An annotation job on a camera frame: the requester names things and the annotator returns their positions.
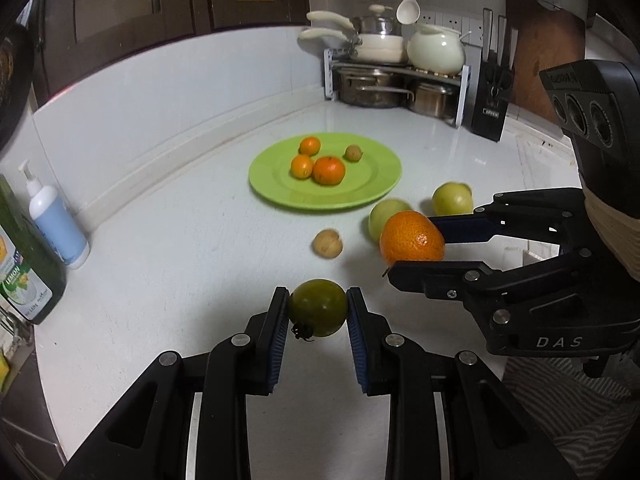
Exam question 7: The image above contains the green apple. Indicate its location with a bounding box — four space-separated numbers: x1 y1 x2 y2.
368 198 411 244
432 182 474 216

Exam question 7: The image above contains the rough-skinned orange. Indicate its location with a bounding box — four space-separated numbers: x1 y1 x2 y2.
378 210 445 266

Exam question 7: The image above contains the dark green tomato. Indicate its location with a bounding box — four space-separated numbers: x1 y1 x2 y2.
288 278 348 340

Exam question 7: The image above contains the large orange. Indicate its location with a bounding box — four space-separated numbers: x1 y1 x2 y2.
290 154 314 180

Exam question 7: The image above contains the small orange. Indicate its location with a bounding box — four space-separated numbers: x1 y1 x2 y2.
298 136 321 157

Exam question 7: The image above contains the brown walnut on counter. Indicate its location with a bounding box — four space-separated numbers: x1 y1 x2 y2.
311 229 343 259

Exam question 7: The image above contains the small steel pot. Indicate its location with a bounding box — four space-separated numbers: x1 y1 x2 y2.
409 82 454 120

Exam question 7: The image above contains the small brown walnut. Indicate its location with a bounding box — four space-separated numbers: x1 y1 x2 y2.
343 144 363 162

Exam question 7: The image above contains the black knife block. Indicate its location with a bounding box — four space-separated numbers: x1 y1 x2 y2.
470 8 522 143

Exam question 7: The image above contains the white metal pot rack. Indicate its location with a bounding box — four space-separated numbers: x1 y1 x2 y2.
323 49 471 128

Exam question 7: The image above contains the mandarin on plate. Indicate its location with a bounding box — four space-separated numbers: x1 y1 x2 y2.
312 156 346 186

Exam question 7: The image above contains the steel pot under rack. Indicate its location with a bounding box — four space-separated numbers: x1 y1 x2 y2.
333 67 414 108

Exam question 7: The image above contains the white ceramic pot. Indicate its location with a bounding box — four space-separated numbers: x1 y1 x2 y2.
407 23 468 76

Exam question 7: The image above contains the lime green plate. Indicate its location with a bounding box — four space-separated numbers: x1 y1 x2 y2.
248 132 402 211

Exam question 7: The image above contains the wooden cutting board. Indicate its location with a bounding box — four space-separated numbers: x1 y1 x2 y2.
506 0 586 122

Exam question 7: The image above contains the cream saucepan lower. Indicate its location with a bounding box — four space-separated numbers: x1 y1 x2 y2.
298 27 408 65

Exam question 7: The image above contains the cream saucepan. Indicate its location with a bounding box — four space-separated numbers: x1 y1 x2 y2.
306 11 362 35
298 27 408 65

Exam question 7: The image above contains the white plastic ladle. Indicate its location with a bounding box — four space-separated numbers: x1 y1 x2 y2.
396 0 421 25

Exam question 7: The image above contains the steel pot with lid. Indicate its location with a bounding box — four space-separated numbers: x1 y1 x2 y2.
352 3 401 36

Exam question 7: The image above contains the green dish soap bottle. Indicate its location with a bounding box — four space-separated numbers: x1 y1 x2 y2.
1 176 66 325

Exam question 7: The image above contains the yellow sponge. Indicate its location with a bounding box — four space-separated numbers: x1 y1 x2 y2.
0 350 11 390

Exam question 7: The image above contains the white blue pump bottle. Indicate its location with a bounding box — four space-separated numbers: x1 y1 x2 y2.
18 160 90 269

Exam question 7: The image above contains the cream saucepan upper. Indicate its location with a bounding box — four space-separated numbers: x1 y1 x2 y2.
306 11 362 35

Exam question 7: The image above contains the dark wooden window frame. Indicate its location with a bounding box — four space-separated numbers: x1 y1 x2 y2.
28 0 309 105

